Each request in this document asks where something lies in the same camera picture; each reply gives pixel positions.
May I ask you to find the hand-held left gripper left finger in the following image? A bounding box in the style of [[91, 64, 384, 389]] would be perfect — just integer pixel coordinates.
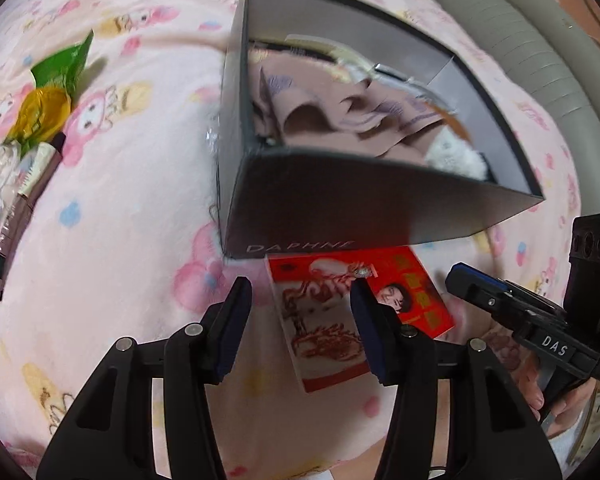
[[36, 276, 253, 480]]

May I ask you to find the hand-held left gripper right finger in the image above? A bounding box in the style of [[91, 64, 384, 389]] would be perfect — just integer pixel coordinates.
[[349, 277, 563, 480]]

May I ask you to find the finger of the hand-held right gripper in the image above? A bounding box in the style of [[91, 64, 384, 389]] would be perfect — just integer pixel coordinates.
[[452, 261, 511, 292], [445, 270, 536, 328]]

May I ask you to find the red printed envelope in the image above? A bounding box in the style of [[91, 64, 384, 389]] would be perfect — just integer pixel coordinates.
[[265, 247, 456, 393]]

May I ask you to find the black cardboard box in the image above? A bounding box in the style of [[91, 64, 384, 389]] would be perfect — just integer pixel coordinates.
[[215, 0, 546, 261]]

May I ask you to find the brown cloth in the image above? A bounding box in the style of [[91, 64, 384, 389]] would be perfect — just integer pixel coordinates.
[[250, 45, 461, 166]]

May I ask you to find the green corn snack packet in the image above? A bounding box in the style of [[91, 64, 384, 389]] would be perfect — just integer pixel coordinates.
[[7, 30, 96, 146]]

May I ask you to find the person's right hand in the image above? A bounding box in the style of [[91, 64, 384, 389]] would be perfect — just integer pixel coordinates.
[[521, 352, 598, 423]]

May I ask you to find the white plush toy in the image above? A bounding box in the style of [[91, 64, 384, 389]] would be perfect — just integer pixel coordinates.
[[425, 127, 491, 181]]

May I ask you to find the pink printed blanket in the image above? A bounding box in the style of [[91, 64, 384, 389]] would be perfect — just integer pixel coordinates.
[[0, 0, 600, 480]]

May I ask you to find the padded headboard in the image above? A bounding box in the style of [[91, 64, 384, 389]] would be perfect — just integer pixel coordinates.
[[420, 0, 600, 166]]

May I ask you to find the clear plastic package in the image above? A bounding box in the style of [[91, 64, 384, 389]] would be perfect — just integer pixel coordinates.
[[0, 141, 28, 241]]

